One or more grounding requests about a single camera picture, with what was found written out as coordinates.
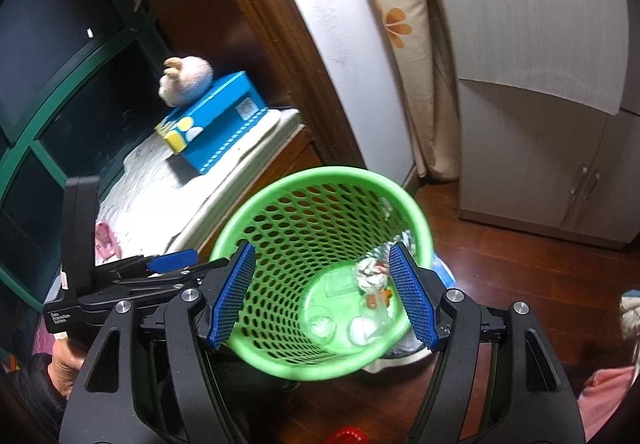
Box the clear cup with orange residue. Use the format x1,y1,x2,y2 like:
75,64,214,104
360,288,393,330

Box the pink snack bag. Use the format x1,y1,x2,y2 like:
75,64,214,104
94,220,122,264

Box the red white wrapper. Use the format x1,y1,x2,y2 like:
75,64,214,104
355,256,390,294

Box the clear plastic clamshell box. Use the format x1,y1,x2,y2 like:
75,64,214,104
320,266,362,301

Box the person left hand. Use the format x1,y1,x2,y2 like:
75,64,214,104
47,338,87,400

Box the white quilted mattress pad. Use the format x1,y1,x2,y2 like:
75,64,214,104
98,108,303,258

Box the green plastic mesh basket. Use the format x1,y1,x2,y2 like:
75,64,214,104
210,167,433,381

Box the black jacket left sleeve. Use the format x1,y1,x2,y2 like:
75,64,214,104
1,353,67,443

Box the blue yellow tissue box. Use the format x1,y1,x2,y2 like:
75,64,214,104
155,71,268,174

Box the beige plush toy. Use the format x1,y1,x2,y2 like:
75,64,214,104
158,56,214,108

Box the white wardrobe cabinet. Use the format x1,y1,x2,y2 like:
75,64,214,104
442,0,639,248

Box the floral beige curtain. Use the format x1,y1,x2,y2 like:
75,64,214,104
373,0,461,182

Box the green window frame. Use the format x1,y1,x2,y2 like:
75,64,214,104
1,0,165,316

